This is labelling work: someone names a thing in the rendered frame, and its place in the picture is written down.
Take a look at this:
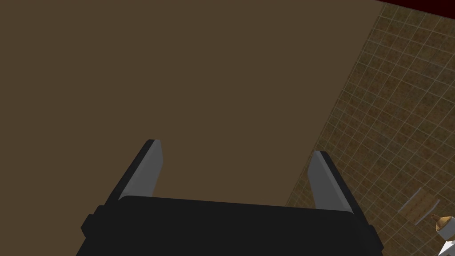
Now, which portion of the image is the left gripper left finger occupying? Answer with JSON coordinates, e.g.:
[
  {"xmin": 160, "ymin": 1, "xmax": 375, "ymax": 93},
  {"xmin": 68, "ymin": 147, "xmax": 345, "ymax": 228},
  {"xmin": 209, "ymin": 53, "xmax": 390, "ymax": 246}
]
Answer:
[{"xmin": 106, "ymin": 139, "xmax": 164, "ymax": 206}]

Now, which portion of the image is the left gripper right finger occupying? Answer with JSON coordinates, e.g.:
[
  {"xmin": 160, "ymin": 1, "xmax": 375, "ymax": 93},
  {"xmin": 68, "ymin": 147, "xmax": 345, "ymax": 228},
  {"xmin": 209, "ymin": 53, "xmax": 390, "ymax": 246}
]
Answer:
[{"xmin": 307, "ymin": 150, "xmax": 365, "ymax": 215}]

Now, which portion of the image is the white bottle with gold cap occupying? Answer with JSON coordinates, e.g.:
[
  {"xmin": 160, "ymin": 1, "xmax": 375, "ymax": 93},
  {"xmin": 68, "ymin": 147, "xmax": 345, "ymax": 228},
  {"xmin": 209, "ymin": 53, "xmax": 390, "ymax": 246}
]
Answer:
[{"xmin": 431, "ymin": 214, "xmax": 455, "ymax": 256}]

